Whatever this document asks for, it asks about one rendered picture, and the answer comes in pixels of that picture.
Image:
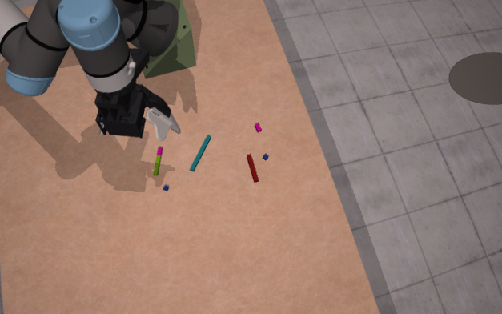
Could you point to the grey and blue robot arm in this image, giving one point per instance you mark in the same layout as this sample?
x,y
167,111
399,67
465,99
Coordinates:
x,y
93,30

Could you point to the turquoise rod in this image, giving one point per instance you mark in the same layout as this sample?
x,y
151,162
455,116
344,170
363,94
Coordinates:
x,y
200,153

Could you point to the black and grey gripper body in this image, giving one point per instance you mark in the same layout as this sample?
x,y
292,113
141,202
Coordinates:
x,y
128,119

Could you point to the red rod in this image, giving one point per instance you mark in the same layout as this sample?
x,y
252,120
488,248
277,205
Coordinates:
x,y
252,167

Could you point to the lime green rod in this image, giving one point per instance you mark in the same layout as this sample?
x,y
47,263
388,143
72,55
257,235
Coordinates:
x,y
157,164

